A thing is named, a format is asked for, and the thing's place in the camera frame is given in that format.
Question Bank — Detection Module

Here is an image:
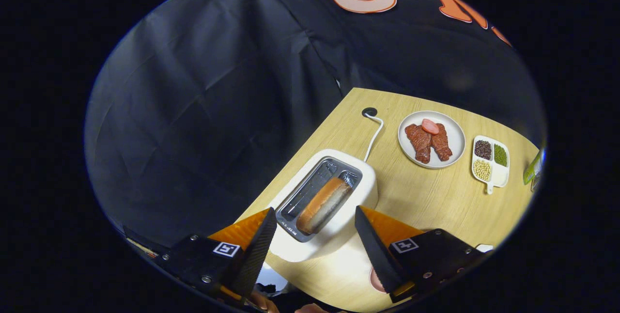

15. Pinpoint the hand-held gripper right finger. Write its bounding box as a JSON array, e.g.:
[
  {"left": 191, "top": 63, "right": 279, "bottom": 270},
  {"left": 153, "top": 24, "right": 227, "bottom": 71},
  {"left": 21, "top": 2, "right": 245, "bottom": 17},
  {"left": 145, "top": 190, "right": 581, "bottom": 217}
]
[{"left": 355, "top": 205, "right": 487, "bottom": 304}]

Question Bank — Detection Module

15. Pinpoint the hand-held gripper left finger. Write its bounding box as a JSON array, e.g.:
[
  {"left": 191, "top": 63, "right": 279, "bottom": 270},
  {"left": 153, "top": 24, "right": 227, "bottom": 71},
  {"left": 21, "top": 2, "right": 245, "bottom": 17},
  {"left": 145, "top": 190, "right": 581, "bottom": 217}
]
[{"left": 154, "top": 207, "right": 278, "bottom": 304}]

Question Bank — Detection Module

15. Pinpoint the round-topped toast slice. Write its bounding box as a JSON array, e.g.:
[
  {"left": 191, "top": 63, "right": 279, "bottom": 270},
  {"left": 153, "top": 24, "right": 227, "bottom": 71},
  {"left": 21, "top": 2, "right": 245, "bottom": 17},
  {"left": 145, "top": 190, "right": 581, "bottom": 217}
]
[{"left": 296, "top": 177, "right": 353, "bottom": 235}]

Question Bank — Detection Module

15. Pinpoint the pink plate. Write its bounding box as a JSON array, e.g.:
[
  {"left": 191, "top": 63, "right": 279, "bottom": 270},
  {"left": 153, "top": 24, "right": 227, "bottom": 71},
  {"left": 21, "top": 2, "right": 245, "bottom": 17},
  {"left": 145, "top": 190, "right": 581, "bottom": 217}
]
[{"left": 370, "top": 267, "right": 388, "bottom": 293}]

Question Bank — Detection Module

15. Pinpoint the white toaster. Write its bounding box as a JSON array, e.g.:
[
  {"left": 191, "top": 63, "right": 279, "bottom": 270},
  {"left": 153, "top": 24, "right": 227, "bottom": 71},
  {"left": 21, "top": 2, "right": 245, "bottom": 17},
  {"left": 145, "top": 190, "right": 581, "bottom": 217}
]
[{"left": 267, "top": 149, "right": 378, "bottom": 263}]

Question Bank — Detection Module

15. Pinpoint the brown meat piece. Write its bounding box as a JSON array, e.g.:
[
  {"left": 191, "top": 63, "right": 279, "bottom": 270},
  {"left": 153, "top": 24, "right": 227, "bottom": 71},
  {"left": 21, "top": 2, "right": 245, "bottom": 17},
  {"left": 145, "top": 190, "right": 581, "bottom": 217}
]
[
  {"left": 405, "top": 124, "right": 433, "bottom": 164},
  {"left": 430, "top": 123, "right": 453, "bottom": 161}
]

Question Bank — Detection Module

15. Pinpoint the pile of yellow soybeans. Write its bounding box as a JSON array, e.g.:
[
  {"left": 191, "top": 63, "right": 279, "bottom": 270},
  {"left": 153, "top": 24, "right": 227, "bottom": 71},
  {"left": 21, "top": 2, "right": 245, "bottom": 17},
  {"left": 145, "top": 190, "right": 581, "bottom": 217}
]
[{"left": 473, "top": 159, "right": 492, "bottom": 181}]

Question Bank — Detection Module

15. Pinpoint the white round plate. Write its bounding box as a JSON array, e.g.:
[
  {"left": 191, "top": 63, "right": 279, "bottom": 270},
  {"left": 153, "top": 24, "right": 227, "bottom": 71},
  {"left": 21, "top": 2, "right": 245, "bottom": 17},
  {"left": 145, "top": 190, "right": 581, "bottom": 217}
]
[{"left": 398, "top": 110, "right": 466, "bottom": 169}]

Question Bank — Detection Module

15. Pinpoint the white divided dish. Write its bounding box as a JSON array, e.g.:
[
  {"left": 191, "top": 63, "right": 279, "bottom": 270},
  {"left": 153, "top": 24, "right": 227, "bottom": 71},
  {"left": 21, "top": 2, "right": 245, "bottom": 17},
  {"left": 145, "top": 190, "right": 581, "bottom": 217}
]
[{"left": 471, "top": 135, "right": 510, "bottom": 195}]

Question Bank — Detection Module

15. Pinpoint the black backdrop cloth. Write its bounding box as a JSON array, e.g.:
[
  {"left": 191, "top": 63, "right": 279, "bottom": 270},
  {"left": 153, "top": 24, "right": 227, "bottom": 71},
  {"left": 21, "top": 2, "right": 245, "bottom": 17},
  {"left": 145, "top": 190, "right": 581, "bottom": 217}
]
[{"left": 85, "top": 0, "right": 545, "bottom": 250}]

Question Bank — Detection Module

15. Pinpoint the green labelled metal bottle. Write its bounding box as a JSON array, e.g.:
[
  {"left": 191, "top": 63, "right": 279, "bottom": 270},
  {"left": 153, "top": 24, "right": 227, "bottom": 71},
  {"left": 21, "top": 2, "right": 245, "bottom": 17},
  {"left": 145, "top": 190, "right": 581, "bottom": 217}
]
[{"left": 523, "top": 151, "right": 544, "bottom": 186}]

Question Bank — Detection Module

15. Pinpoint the white toaster cable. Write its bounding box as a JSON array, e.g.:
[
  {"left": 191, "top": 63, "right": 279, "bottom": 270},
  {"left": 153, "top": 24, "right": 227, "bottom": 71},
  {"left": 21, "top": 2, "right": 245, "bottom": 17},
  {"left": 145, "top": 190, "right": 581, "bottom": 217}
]
[{"left": 363, "top": 113, "right": 384, "bottom": 162}]

